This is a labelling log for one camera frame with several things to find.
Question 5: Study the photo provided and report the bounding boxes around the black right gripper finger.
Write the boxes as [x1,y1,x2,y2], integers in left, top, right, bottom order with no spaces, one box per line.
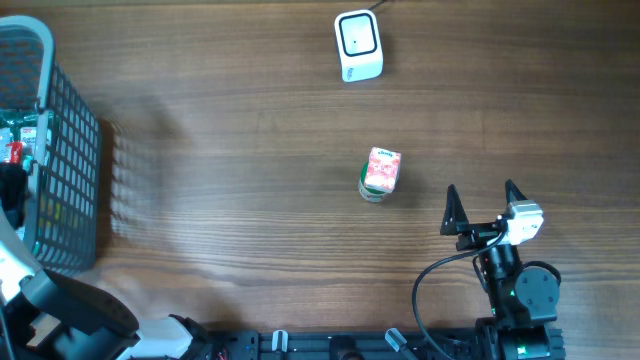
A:
[505,179,527,204]
[440,184,470,236]

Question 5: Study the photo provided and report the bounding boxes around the pink tissue box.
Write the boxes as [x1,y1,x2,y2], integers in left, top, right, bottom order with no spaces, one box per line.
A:
[362,147,402,194]

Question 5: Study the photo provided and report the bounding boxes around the green lidded white jar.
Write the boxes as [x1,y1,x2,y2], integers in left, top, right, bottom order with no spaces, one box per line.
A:
[358,162,388,203]

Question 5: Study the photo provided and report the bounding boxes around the red stick packet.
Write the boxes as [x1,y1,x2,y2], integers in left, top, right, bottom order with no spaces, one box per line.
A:
[4,141,24,164]

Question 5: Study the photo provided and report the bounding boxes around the green glove packet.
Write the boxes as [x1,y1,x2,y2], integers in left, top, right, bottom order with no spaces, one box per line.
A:
[1,109,39,131]

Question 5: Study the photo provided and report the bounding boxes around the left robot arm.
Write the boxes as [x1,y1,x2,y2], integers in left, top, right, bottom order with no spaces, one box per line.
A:
[1,163,219,360]

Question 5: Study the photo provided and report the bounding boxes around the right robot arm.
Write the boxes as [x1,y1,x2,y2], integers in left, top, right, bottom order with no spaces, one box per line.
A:
[440,180,566,360]

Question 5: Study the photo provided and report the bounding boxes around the white barcode scanner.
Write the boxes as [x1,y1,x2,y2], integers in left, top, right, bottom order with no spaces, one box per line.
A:
[334,9,384,83]

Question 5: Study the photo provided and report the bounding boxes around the grey plastic shopping basket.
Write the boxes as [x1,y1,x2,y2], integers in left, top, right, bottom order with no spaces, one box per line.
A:
[1,15,102,276]

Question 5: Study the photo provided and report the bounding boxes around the black mounting rail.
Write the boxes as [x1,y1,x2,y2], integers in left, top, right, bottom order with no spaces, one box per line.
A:
[210,329,480,360]

